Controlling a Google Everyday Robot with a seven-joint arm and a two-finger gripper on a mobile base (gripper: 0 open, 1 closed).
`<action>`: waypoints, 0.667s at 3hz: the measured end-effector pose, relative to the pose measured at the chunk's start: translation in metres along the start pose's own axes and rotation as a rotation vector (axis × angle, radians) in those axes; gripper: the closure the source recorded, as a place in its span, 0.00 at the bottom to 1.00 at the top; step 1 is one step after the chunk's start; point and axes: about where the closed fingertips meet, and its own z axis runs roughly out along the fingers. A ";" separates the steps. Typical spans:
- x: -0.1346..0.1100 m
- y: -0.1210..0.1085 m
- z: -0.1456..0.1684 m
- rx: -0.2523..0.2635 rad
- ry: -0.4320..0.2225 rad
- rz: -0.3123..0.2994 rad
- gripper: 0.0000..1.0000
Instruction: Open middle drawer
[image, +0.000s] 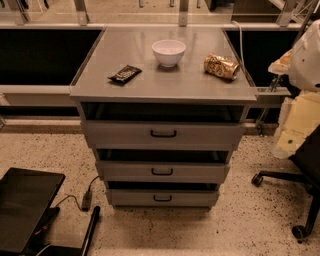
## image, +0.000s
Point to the black snack bar wrapper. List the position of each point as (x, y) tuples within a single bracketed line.
[(125, 74)]

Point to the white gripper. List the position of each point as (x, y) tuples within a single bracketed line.
[(306, 63)]

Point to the white bowl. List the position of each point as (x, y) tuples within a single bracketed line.
[(168, 52)]

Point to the grey bottom drawer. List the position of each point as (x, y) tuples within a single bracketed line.
[(122, 197)]

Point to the black bar on floor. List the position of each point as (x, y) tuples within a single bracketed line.
[(90, 231)]

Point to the grey top drawer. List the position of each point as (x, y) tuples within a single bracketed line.
[(163, 136)]

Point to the black laptop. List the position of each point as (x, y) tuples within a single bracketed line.
[(25, 196)]

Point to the black power adapter with cable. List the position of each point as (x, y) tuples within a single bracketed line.
[(86, 202)]

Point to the metal rod with clamp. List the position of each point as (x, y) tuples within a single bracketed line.
[(270, 103)]

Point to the grey drawer cabinet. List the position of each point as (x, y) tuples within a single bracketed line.
[(184, 93)]

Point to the grey drawer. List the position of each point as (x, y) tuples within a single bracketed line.
[(163, 136), (122, 197), (162, 172)]

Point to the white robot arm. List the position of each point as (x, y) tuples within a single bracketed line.
[(300, 116)]

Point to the crushed golden can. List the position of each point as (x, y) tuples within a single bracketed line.
[(221, 67)]

